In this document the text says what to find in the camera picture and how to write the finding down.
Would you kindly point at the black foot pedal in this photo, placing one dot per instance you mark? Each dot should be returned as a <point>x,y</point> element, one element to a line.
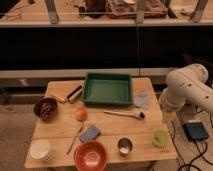
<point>195,131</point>

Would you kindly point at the red bowl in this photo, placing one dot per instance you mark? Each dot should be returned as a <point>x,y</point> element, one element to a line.
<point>90,156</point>

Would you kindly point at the yellow corn toy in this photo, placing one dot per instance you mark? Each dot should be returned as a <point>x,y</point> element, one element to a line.
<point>58,98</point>

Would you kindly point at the wooden folding table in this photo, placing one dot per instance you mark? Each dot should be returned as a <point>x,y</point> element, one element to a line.
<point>62,128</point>

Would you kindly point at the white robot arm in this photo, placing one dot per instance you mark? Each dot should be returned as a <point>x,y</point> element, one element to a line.
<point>187,84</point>

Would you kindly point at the stack of white bowls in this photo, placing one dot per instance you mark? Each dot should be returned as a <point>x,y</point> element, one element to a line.
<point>41,150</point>

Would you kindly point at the wooden spoon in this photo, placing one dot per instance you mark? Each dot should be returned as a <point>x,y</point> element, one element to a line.
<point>74,139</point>

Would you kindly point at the orange peach fruit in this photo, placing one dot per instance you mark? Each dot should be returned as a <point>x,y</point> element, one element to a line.
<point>81,114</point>

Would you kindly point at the blue sponge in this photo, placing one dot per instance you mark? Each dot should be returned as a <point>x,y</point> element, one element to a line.
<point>90,134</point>

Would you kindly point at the wooden dish brush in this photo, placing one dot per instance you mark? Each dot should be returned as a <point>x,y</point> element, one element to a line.
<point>139,115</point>

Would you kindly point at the light blue towel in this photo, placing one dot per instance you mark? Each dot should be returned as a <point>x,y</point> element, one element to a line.
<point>141,100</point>

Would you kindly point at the dark bowl with nuts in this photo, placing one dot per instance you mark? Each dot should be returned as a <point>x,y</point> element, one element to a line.
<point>45,108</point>

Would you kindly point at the black and wood brush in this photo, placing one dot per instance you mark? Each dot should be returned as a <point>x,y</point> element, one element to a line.
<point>74,94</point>

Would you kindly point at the green plastic cup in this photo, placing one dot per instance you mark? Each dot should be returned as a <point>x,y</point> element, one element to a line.
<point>160,138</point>

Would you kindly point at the green plastic tray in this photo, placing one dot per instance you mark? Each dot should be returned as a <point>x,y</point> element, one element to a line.
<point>107,89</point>

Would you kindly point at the small metal cup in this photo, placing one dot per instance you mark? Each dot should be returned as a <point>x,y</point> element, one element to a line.
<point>125,146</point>

